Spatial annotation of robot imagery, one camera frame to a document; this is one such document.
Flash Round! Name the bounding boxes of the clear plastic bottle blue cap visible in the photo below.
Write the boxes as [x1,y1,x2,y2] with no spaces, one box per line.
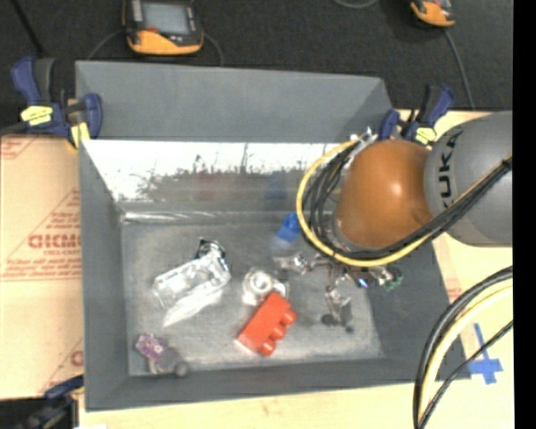
[267,212,313,276]

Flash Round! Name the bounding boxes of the red toy brick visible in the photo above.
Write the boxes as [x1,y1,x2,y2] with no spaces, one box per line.
[234,291,298,357]

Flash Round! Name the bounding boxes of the clear plastic bottle black cap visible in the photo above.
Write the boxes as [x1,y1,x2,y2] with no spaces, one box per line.
[151,238,232,328]

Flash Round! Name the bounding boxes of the grey metal bin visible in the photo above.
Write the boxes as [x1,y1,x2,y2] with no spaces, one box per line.
[73,59,471,410]

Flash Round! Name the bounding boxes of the brown cardboard board red print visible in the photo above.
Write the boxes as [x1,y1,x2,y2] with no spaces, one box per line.
[0,132,85,401]

